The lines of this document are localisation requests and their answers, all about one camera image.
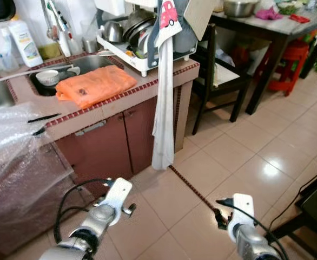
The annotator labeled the white kitchen faucet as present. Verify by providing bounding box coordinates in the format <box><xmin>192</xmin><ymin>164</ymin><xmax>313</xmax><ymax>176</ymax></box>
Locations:
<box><xmin>39</xmin><ymin>0</ymin><xmax>72</xmax><ymax>57</ymax></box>

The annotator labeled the maroon cabinet door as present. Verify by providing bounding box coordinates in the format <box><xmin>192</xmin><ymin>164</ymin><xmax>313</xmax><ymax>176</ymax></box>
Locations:
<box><xmin>123</xmin><ymin>96</ymin><xmax>160</xmax><ymax>174</ymax></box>
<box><xmin>55</xmin><ymin>108</ymin><xmax>132</xmax><ymax>185</ymax></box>

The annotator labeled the black low table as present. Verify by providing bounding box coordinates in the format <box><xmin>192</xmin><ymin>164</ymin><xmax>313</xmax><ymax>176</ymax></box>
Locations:
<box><xmin>267</xmin><ymin>173</ymin><xmax>317</xmax><ymax>260</ymax></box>

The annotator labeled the white towel car print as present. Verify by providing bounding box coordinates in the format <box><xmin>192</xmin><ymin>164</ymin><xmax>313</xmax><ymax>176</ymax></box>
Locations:
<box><xmin>150</xmin><ymin>0</ymin><xmax>182</xmax><ymax>171</ymax></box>

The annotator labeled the clear bubble wrap sheet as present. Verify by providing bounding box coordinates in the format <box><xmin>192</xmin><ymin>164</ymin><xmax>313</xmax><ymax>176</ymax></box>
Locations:
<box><xmin>0</xmin><ymin>100</ymin><xmax>75</xmax><ymax>239</ymax></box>

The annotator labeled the dark wooden chair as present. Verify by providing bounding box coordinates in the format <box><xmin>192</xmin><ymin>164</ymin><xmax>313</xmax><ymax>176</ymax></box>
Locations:
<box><xmin>191</xmin><ymin>24</ymin><xmax>254</xmax><ymax>136</ymax></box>

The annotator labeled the white dish rack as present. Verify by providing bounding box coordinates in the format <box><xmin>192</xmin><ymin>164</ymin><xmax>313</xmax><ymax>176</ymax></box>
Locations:
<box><xmin>96</xmin><ymin>32</ymin><xmax>200</xmax><ymax>77</ymax></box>

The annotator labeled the white ceramic bowl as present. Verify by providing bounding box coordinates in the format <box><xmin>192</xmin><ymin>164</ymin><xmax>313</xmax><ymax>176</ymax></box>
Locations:
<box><xmin>35</xmin><ymin>69</ymin><xmax>61</xmax><ymax>87</ymax></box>

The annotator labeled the red plastic stool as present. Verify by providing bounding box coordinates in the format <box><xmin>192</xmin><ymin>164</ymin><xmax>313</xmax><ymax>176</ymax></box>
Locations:
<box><xmin>267</xmin><ymin>39</ymin><xmax>311</xmax><ymax>97</ymax></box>

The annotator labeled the clear drinking glass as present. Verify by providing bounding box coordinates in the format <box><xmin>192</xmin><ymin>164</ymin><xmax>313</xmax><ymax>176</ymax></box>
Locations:
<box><xmin>80</xmin><ymin>19</ymin><xmax>100</xmax><ymax>54</ymax></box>

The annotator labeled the dark frying pan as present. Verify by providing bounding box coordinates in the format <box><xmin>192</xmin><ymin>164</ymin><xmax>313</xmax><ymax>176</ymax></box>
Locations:
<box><xmin>122</xmin><ymin>8</ymin><xmax>159</xmax><ymax>55</ymax></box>

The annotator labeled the steel pot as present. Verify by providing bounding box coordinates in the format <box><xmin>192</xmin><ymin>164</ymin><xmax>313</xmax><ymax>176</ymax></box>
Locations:
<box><xmin>101</xmin><ymin>21</ymin><xmax>124</xmax><ymax>44</ymax></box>

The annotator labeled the white labelled bottle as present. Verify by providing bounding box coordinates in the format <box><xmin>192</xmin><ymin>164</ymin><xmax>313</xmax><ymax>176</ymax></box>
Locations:
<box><xmin>8</xmin><ymin>18</ymin><xmax>43</xmax><ymax>68</ymax></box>

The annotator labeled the clear plastic bottle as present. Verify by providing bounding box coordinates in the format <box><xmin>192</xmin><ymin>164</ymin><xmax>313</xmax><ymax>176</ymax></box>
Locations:
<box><xmin>0</xmin><ymin>27</ymin><xmax>14</xmax><ymax>72</ymax></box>

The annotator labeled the dark wooden table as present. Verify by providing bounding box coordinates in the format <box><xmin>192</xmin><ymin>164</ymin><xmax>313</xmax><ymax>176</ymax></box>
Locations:
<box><xmin>210</xmin><ymin>8</ymin><xmax>317</xmax><ymax>122</ymax></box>

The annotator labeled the grey cutting board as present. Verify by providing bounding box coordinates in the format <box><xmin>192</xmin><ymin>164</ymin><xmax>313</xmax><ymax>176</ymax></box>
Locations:
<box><xmin>180</xmin><ymin>0</ymin><xmax>219</xmax><ymax>41</ymax></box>

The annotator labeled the pink cloth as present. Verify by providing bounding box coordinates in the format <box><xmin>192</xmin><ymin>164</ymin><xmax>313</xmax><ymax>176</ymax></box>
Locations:
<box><xmin>254</xmin><ymin>6</ymin><xmax>283</xmax><ymax>21</ymax></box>

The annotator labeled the large steel bowl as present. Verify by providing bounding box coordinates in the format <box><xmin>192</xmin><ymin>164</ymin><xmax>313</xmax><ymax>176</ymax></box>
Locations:
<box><xmin>222</xmin><ymin>0</ymin><xmax>259</xmax><ymax>18</ymax></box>

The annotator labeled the red packet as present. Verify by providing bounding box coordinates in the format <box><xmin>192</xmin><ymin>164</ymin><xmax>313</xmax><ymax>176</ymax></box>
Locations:
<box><xmin>288</xmin><ymin>14</ymin><xmax>312</xmax><ymax>24</ymax></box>

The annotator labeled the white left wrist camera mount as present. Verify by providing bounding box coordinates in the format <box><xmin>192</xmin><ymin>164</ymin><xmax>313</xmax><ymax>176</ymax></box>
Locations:
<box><xmin>99</xmin><ymin>178</ymin><xmax>134</xmax><ymax>225</ymax></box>

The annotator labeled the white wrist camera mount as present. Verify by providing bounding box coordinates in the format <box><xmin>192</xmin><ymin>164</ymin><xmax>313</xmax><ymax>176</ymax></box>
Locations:
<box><xmin>99</xmin><ymin>178</ymin><xmax>134</xmax><ymax>225</ymax></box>
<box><xmin>230</xmin><ymin>193</ymin><xmax>255</xmax><ymax>242</ymax></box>

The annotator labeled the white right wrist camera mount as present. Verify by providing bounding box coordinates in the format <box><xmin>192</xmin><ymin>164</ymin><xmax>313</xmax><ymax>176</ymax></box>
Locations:
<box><xmin>230</xmin><ymin>193</ymin><xmax>255</xmax><ymax>242</ymax></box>

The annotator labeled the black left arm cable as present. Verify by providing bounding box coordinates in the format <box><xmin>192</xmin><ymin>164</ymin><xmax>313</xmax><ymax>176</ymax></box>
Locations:
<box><xmin>53</xmin><ymin>178</ymin><xmax>113</xmax><ymax>244</ymax></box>

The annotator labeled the black floor cable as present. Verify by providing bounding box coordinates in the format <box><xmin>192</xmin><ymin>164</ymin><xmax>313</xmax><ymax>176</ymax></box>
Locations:
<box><xmin>267</xmin><ymin>162</ymin><xmax>317</xmax><ymax>231</ymax></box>

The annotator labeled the metal cabinet handle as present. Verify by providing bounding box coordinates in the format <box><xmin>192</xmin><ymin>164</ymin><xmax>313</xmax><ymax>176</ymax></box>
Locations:
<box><xmin>75</xmin><ymin>121</ymin><xmax>107</xmax><ymax>137</ymax></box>

